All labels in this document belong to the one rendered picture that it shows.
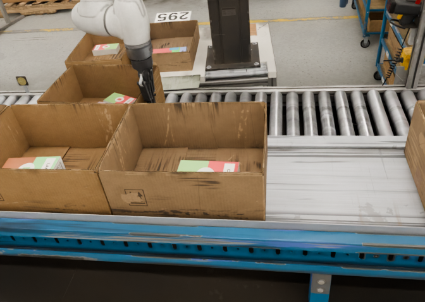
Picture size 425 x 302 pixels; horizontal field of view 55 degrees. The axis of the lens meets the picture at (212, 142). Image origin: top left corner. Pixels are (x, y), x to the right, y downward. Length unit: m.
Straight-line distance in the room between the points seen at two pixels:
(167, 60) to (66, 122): 0.77
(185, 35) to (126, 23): 0.98
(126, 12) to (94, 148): 0.44
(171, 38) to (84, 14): 0.94
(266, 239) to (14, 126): 0.86
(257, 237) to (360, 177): 0.36
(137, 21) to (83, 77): 0.58
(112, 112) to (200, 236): 0.48
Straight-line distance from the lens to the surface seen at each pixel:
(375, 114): 1.66
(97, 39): 2.41
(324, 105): 1.67
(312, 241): 0.96
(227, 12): 1.88
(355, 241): 0.98
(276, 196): 1.09
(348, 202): 1.09
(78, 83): 1.89
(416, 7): 1.73
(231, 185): 0.94
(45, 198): 1.14
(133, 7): 1.36
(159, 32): 2.34
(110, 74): 1.80
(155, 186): 0.98
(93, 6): 1.45
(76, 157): 1.35
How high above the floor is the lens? 1.66
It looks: 38 degrees down
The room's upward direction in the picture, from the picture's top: 7 degrees counter-clockwise
